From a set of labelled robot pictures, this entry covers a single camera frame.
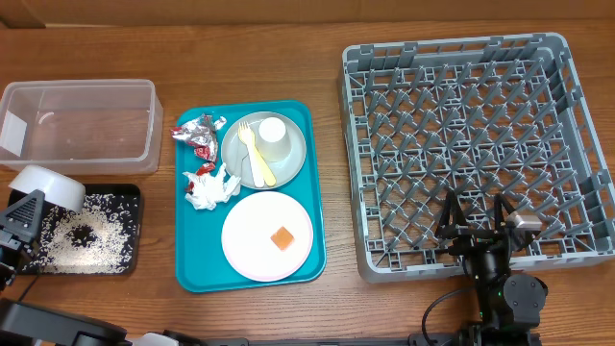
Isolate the grey dishwasher rack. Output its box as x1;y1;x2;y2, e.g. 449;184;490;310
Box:
340;33;614;283

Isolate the spilled white rice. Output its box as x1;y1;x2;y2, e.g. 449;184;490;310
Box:
28;192;140;274

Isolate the yellow plastic fork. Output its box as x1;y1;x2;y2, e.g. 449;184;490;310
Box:
238;122;277;186

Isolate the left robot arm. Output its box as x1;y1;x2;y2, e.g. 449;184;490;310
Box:
1;190;204;345

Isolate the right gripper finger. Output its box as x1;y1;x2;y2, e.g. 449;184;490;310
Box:
494;193;515;230
437;190;467;231

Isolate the orange food cube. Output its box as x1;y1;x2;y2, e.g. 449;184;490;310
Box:
270;227;295;251

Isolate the large white plate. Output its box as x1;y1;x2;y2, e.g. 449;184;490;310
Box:
221;191;313;282

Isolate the clear plastic bin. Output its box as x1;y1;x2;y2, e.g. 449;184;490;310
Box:
1;79;163;175

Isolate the white upturned cup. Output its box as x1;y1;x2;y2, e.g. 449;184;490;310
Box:
258;116;291;161

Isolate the teal serving tray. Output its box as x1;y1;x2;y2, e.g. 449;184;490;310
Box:
175;100;327;293

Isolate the small grey bowl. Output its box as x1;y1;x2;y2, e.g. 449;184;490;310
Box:
9;165;86;212

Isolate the black plastic tray bin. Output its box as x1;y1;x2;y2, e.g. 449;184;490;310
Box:
6;183;144;276

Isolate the small red wrapper piece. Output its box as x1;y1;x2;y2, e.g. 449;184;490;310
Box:
185;162;215;193

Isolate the grey round plate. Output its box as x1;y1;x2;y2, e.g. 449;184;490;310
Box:
220;111;307;189

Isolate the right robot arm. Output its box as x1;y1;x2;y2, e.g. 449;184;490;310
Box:
436;190;549;345

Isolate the crumpled white napkin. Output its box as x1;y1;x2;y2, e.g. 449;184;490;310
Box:
183;163;241;210

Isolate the crumpled silver red wrapper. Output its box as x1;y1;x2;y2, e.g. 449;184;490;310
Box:
170;113;227;162

